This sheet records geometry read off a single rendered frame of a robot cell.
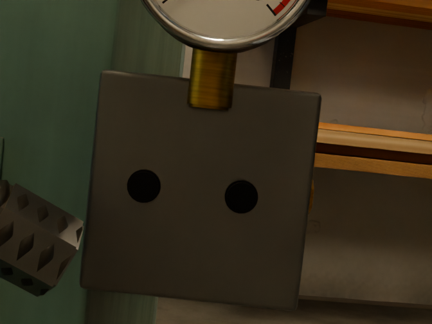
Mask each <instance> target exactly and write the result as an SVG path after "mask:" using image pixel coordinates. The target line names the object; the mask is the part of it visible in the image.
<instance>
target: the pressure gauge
mask: <svg viewBox="0 0 432 324"><path fill-rule="evenodd" d="M140 1H141V2H142V4H143V6H144V7H145V8H146V10H147V12H148V13H149V14H150V15H151V16H152V17H153V18H154V20H155V21H156V22H157V23H158V24H159V25H160V26H161V27H162V28H163V29H164V30H165V31H166V32H167V33H169V34H170V35H171V36H173V38H175V39H176V40H178V41H179V42H182V43H183V44H185V45H187V46H189V47H191V48H193V51H192V62H191V69H190V80H189V86H188V98H187V103H188V104H190V107H200V108H207V109H218V110H224V111H228V108H231V105H232V99H233V88H234V81H235V70H236V64H237V53H242V52H245V51H249V50H253V49H255V48H257V47H259V46H261V45H263V44H266V43H268V42H269V41H271V40H272V39H274V38H275V37H276V36H278V35H279V34H280V33H282V32H283V31H284V30H286V29H287V28H288V27H290V25H291V24H292V23H294V22H295V21H296V20H297V18H299V16H300V15H301V14H302V13H303V11H304V10H305V9H306V7H307V6H308V4H309V3H310V1H311V0H140Z"/></svg>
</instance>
